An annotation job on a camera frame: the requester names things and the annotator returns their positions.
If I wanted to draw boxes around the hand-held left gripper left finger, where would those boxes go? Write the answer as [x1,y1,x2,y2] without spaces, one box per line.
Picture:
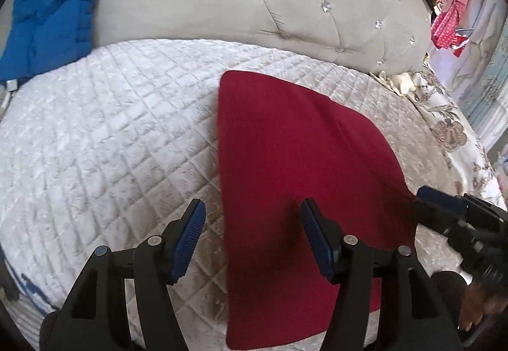
[47,198,207,351]

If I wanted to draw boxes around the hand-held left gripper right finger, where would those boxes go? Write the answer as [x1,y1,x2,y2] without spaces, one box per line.
[300,198,463,351]

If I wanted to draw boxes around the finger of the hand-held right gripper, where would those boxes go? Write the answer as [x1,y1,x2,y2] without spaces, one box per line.
[413,185,470,235]

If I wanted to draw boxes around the red small garment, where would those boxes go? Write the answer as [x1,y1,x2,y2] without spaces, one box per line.
[217,70,418,344]

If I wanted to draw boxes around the person's right hand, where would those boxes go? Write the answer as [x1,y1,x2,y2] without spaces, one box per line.
[456,277,505,336]

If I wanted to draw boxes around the cream floral cushion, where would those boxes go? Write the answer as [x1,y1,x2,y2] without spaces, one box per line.
[375,61,507,209]

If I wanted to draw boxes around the white quilted sofa cover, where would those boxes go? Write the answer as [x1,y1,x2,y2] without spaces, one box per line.
[0,38,505,351]

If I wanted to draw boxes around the pink dotted hanging dress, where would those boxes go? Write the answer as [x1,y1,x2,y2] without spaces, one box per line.
[431,0,478,55]

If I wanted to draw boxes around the white hanging garment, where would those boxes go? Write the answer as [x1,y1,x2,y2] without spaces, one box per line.
[462,0,508,78]

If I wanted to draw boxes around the beige tufted sofa backrest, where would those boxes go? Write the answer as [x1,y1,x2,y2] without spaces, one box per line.
[0,0,434,77]

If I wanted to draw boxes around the blue quilted jacket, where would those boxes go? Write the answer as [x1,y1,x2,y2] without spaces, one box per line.
[0,0,109,87]

